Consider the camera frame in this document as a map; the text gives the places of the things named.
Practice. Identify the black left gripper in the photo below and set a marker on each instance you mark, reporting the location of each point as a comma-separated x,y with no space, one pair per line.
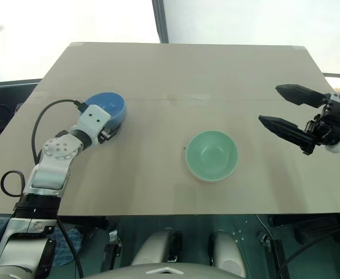
105,136

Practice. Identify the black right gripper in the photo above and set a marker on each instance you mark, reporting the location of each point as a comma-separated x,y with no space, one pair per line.
332,122

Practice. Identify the blue bowl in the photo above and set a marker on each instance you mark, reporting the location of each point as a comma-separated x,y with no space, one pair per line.
111,103

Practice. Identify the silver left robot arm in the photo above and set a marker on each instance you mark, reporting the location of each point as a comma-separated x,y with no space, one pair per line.
53,158

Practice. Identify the green bowl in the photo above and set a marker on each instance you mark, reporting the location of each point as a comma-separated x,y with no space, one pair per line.
211,155

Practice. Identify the dark vertical pole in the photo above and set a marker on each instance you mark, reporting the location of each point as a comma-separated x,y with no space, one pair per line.
161,20

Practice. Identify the silver robot torso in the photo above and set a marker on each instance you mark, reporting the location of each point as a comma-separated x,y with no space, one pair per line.
164,268

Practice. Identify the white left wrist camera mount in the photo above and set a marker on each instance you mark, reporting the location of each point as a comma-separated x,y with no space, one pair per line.
93,119

